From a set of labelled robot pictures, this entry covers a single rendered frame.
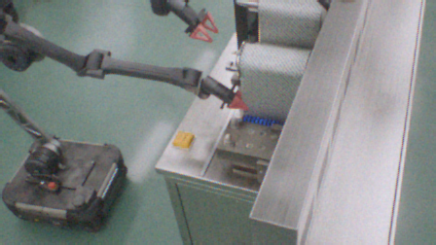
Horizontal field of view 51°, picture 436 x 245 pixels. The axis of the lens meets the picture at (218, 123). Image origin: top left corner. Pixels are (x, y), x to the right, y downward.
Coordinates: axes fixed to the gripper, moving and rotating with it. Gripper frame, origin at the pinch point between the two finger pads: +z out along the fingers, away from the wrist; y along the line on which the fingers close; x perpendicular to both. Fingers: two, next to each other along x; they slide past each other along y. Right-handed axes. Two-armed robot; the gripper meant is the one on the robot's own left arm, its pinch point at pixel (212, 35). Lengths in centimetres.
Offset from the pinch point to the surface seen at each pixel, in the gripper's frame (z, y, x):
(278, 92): 30.8, 6.7, 5.1
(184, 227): 46, 34, -72
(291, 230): 21, 89, 59
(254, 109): 30.2, 7.0, -9.3
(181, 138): 17.2, 17.9, -38.7
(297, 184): 19, 80, 59
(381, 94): 41, 29, 48
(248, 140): 34.0, 19.9, -10.8
